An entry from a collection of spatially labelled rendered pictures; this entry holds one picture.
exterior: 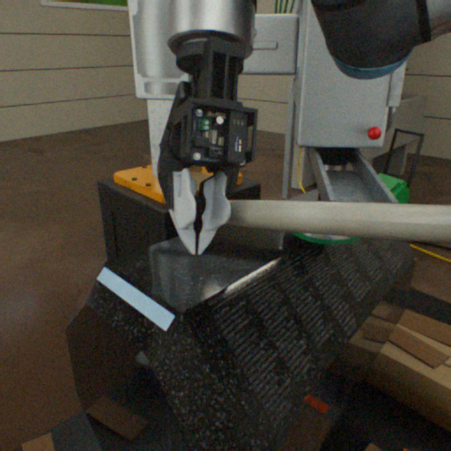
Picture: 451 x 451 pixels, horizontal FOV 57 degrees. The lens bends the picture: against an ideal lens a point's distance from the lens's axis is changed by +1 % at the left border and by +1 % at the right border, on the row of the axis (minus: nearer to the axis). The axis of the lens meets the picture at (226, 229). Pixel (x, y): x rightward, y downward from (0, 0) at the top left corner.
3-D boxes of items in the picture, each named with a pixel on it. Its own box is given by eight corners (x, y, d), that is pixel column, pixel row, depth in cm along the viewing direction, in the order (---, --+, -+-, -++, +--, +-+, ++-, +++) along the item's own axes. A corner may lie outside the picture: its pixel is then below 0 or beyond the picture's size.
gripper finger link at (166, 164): (158, 208, 44) (162, 123, 43) (154, 208, 45) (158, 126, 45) (200, 210, 45) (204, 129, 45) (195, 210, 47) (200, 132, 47)
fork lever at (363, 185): (295, 144, 142) (296, 129, 140) (353, 145, 140) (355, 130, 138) (308, 223, 79) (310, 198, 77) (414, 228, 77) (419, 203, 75)
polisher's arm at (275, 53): (120, 77, 179) (113, 11, 169) (155, 72, 209) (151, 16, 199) (292, 81, 159) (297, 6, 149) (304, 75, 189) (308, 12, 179)
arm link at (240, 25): (160, 18, 46) (240, 36, 50) (158, 62, 46) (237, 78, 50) (182, -25, 38) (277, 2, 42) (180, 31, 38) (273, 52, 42)
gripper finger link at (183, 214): (180, 258, 40) (184, 163, 40) (165, 252, 46) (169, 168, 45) (210, 259, 41) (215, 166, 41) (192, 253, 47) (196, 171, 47)
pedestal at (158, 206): (105, 302, 242) (87, 180, 212) (193, 264, 283) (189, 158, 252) (171, 360, 198) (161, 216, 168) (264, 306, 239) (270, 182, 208)
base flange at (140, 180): (110, 181, 211) (109, 171, 209) (187, 163, 242) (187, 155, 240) (166, 205, 178) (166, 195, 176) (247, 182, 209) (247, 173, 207)
